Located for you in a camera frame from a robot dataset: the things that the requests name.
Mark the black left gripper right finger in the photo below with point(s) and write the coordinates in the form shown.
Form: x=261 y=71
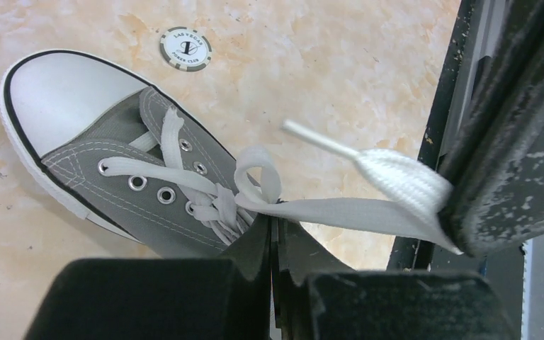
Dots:
x=319 y=297

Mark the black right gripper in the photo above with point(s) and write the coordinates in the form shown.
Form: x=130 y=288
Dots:
x=496 y=164

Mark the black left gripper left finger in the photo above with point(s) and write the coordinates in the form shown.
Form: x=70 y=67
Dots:
x=226 y=297

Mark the white shoelace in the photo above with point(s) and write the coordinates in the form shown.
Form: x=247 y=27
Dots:
x=413 y=193

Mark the grey canvas sneaker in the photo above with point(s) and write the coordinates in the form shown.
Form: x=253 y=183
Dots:
x=115 y=150

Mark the small round white token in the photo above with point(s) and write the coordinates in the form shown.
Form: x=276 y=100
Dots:
x=185 y=49

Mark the white slotted cable duct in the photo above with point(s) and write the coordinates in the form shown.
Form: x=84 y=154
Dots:
x=527 y=248

